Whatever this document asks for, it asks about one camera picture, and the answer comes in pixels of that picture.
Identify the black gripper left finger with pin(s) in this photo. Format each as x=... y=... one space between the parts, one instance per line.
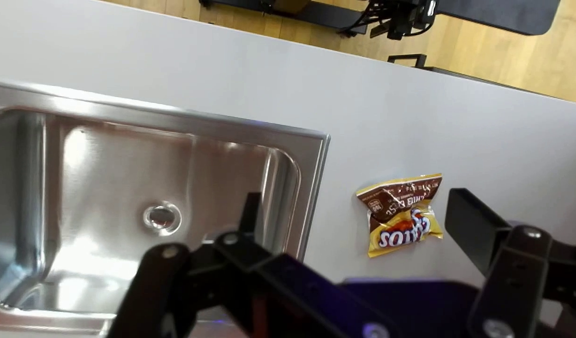
x=269 y=283

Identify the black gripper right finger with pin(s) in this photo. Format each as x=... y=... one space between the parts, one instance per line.
x=519 y=275

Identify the brown yellow chips packet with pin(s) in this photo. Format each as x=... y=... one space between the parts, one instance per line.
x=401 y=217

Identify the stainless steel sink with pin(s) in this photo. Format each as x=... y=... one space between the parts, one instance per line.
x=130 y=208

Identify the dark floor mat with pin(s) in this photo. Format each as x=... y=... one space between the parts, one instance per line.
x=506 y=13

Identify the black equipment stand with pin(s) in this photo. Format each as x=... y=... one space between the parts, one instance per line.
x=387 y=16

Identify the small black frame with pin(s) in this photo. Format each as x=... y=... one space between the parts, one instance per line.
x=408 y=61

